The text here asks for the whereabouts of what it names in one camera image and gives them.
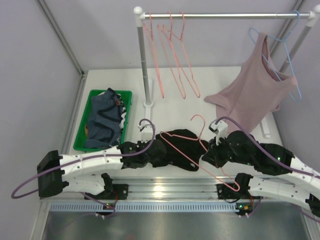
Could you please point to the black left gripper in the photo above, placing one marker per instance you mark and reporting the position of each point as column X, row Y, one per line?
column 157, row 153

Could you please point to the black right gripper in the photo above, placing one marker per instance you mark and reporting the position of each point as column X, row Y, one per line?
column 213, row 149

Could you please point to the pink wire hanger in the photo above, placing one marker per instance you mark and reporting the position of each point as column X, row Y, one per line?
column 192, row 82
column 153, row 50
column 198, row 139
column 165, row 37

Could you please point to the black tank top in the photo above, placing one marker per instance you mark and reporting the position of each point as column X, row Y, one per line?
column 183, row 150

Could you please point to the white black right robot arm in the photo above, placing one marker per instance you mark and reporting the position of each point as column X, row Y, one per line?
column 272, row 160

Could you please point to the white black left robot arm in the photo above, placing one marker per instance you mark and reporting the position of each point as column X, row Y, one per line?
column 89, row 172

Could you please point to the pink tank top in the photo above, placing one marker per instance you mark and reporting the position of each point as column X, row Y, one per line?
column 256, row 91

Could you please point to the blue grey garment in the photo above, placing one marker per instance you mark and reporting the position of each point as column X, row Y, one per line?
column 106, row 120

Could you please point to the green plastic bin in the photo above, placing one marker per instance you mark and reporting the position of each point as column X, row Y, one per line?
column 79, row 143

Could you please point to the silver white clothes rack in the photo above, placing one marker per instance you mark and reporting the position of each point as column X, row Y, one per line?
column 140, row 16

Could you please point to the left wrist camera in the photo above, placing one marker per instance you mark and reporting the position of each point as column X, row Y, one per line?
column 146, row 132

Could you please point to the aluminium mounting rail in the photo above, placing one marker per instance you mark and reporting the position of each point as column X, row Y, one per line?
column 169, row 189

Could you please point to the white slotted cable duct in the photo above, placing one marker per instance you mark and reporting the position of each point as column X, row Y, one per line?
column 148, row 207

